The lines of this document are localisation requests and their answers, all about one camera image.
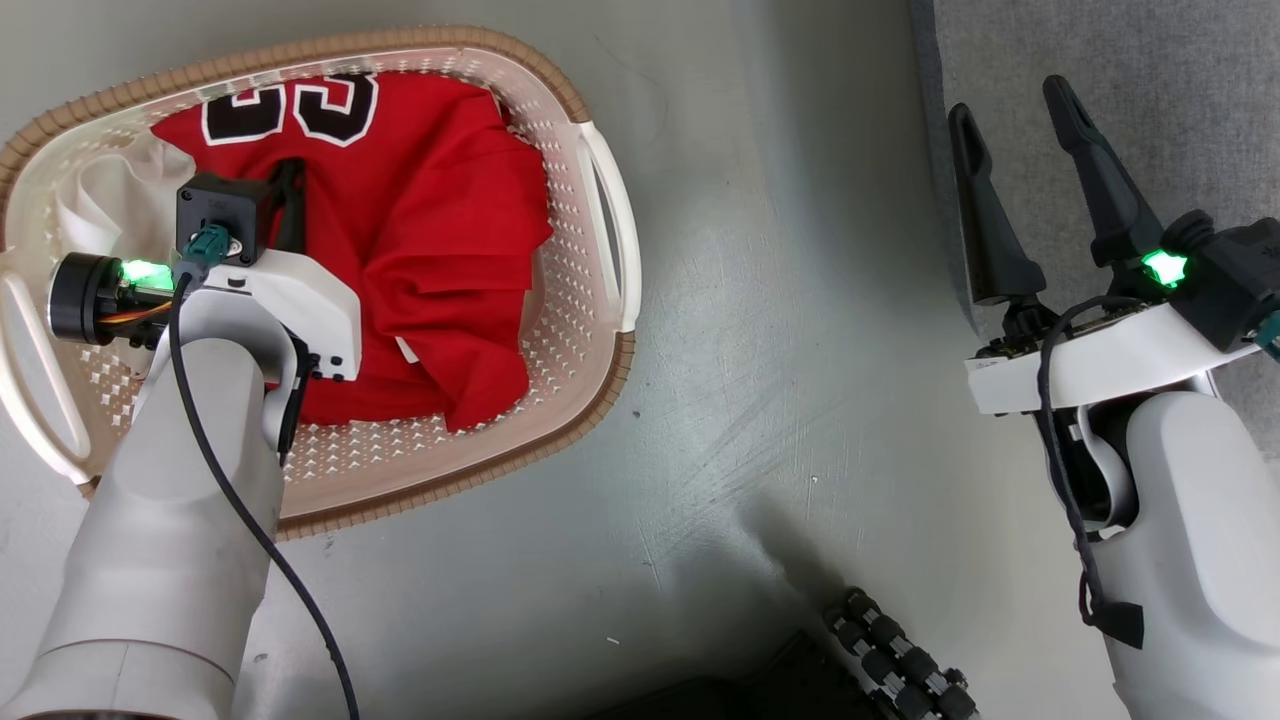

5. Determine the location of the cream plastic laundry basket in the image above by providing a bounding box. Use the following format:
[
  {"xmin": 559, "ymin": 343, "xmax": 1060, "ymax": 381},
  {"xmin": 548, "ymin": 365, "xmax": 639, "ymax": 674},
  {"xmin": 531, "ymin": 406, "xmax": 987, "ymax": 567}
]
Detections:
[{"xmin": 0, "ymin": 25, "xmax": 642, "ymax": 542}]

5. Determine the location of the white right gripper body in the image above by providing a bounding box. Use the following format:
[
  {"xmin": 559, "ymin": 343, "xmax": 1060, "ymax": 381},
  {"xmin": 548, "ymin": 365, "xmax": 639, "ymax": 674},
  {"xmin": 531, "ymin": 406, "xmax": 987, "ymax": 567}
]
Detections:
[{"xmin": 964, "ymin": 210, "xmax": 1263, "ymax": 417}]

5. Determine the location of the red basketball jersey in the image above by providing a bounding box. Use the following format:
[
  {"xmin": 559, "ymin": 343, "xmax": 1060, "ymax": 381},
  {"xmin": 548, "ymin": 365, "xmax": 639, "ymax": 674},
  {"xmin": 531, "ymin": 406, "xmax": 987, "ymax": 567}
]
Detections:
[{"xmin": 150, "ymin": 70, "xmax": 555, "ymax": 434}]

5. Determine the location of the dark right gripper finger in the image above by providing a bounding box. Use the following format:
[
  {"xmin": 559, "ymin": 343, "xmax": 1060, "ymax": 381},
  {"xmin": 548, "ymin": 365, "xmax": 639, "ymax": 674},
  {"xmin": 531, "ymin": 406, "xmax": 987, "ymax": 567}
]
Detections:
[
  {"xmin": 947, "ymin": 102, "xmax": 1048, "ymax": 307},
  {"xmin": 1042, "ymin": 74, "xmax": 1167, "ymax": 269}
]

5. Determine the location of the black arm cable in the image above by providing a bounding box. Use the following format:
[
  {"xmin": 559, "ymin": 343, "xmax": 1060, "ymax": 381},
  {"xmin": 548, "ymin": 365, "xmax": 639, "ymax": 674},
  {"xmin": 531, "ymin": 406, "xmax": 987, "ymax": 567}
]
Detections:
[
  {"xmin": 1034, "ymin": 294, "xmax": 1147, "ymax": 651},
  {"xmin": 168, "ymin": 262, "xmax": 361, "ymax": 720}
]

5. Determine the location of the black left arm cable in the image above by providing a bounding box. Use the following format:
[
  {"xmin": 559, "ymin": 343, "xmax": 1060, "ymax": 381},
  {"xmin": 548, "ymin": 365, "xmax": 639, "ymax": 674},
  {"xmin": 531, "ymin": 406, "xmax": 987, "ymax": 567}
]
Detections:
[{"xmin": 168, "ymin": 262, "xmax": 361, "ymax": 720}]

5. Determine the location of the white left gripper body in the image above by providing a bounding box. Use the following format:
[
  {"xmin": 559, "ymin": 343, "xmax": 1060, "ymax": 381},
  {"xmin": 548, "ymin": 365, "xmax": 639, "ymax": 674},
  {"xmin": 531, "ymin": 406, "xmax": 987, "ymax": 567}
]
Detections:
[{"xmin": 47, "ymin": 248, "xmax": 363, "ymax": 383}]

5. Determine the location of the grey fabric sofa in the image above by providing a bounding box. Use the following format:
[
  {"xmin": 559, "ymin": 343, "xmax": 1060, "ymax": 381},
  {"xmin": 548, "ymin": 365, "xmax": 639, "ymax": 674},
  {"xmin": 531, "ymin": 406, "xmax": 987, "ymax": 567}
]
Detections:
[{"xmin": 908, "ymin": 0, "xmax": 1280, "ymax": 441}]

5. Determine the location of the red and white striped garment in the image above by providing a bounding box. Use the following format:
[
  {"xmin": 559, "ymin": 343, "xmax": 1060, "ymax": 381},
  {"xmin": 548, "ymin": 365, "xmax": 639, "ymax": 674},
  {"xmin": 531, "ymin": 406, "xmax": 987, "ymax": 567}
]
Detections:
[{"xmin": 55, "ymin": 135, "xmax": 197, "ymax": 263}]

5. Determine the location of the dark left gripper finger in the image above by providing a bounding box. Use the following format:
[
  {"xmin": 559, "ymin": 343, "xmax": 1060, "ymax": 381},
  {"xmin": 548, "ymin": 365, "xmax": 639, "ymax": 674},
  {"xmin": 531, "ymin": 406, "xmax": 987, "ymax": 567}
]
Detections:
[{"xmin": 268, "ymin": 157, "xmax": 308, "ymax": 253}]

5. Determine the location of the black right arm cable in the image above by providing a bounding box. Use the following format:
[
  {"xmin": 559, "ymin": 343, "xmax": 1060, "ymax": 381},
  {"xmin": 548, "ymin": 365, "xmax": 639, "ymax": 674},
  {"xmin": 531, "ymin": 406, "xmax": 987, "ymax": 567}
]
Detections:
[{"xmin": 1034, "ymin": 294, "xmax": 1147, "ymax": 651}]

